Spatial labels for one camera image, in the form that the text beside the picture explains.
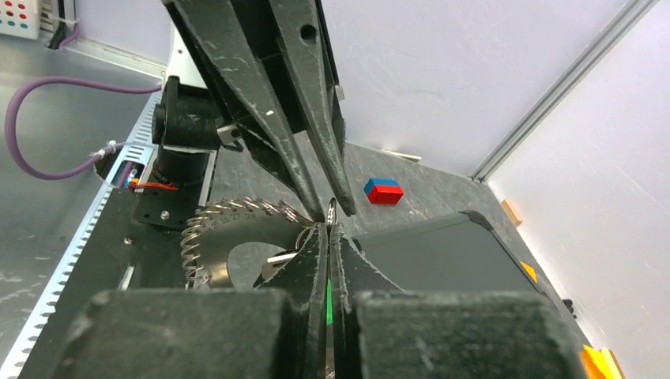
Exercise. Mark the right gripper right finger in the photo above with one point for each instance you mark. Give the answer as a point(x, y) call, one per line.
point(381, 331)

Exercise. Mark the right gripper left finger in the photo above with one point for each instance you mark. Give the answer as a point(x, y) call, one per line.
point(275, 331)

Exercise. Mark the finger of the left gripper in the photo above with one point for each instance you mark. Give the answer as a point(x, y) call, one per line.
point(242, 90)
point(308, 56)

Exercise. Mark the green key tag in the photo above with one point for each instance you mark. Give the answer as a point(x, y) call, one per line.
point(329, 303)

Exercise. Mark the metal disc keyring with rings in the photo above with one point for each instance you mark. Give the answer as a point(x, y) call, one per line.
point(215, 230)

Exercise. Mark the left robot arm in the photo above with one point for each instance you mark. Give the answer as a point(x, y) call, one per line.
point(267, 70)

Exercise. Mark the dark grey hard case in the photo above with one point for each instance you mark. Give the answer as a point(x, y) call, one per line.
point(457, 252)

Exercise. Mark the red blue brick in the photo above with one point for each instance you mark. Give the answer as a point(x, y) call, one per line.
point(383, 191)

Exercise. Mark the tan wooden block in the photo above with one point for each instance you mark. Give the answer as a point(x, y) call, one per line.
point(511, 213)

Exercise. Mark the small black clip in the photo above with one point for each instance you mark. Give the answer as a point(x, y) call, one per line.
point(569, 304)

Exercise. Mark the white perforated basket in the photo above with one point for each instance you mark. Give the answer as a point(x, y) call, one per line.
point(21, 18)

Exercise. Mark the yellow orange wedge blocks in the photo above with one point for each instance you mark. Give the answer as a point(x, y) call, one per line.
point(600, 364)

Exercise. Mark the white cable duct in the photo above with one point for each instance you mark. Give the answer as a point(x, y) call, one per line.
point(57, 129)

